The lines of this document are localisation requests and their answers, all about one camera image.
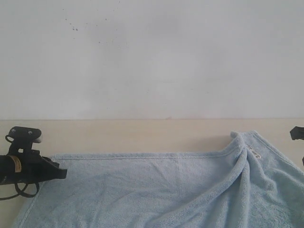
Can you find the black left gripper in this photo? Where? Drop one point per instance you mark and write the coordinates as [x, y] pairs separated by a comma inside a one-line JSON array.
[[31, 168]]

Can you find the light blue fleece towel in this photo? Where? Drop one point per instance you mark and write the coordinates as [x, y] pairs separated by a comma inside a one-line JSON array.
[[223, 189]]

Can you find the white barcode tag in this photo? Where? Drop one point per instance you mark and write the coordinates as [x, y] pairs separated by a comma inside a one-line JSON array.
[[252, 151]]

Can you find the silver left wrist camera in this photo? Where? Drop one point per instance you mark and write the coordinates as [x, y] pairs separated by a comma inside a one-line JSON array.
[[23, 138]]

